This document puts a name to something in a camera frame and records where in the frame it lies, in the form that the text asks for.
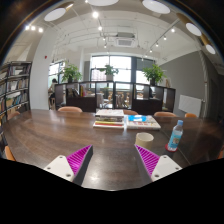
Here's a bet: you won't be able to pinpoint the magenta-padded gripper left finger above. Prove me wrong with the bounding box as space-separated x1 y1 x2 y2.
43 143 95 187

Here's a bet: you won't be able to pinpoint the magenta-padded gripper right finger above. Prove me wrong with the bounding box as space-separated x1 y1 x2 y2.
133 143 183 187

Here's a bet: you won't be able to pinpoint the clear blue-capped water bottle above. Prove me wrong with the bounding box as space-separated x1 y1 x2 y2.
166 119 184 153

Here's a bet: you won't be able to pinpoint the flat round red coaster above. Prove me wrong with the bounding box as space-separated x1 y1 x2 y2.
164 143 179 153

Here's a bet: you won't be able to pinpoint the cream ceramic mug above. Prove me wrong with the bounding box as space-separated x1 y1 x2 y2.
134 132 155 152

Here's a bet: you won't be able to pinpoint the blue-covered magazine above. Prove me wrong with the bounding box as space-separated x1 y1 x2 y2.
125 114 162 131

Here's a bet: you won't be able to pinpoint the orange chairs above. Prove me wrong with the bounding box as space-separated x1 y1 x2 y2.
4 105 224 162

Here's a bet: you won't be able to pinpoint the low dark shelf unit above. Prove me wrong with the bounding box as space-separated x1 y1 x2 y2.
54 80 177 116

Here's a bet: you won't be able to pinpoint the stack of books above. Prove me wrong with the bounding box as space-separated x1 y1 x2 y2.
92 108 126 130

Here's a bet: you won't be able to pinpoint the person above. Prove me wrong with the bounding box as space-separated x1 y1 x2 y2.
48 78 59 109

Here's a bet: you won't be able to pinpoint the tall dark bookshelf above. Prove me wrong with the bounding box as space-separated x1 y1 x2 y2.
0 60 33 148

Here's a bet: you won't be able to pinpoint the large leafy potted plant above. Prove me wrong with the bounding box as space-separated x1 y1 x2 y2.
142 63 166 86

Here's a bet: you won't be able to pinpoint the bushy potted plant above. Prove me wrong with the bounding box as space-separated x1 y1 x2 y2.
60 63 83 84

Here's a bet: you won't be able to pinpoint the small white-potted plant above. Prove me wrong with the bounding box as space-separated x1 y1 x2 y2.
98 64 120 82

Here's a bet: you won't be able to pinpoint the ceiling air conditioner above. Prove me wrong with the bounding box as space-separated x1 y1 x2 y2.
114 32 137 48

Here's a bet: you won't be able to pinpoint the round white ceiling lamps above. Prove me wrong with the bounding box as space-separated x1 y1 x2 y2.
43 0 217 55

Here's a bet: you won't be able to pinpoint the ceiling spotlights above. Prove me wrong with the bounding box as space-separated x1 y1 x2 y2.
24 11 176 61

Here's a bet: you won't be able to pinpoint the white wall radiator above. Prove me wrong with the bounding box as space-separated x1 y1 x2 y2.
178 94 203 118

